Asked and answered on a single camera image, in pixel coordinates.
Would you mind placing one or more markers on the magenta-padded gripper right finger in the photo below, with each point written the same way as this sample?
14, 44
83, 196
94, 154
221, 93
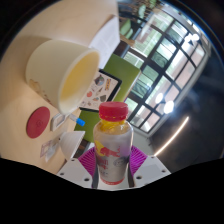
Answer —
150, 170

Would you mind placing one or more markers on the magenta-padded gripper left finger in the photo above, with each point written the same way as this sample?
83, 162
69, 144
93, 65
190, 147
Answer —
75, 170

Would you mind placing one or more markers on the red-capped clear drink bottle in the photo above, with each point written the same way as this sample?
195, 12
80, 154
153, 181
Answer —
112, 150

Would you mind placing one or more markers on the white bowl with food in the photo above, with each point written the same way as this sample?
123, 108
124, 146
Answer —
71, 141

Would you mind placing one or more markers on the long linear ceiling light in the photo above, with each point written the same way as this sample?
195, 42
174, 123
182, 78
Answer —
173, 135

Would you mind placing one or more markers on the small blue-capped bottle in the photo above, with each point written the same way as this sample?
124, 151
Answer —
77, 120

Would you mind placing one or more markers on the flat round red coaster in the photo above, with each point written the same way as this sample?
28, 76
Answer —
37, 122

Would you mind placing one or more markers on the black pendant lamps group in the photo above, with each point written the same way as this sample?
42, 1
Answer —
168, 106

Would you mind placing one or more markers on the black laptop with stickers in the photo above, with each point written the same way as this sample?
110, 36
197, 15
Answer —
101, 88

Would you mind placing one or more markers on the green upholstered bench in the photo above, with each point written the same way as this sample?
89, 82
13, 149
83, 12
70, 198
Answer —
125, 73

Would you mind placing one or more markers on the open white paper booklet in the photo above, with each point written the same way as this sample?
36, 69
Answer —
106, 38

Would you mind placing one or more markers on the wooden green-seated chairs group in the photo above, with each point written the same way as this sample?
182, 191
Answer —
126, 26

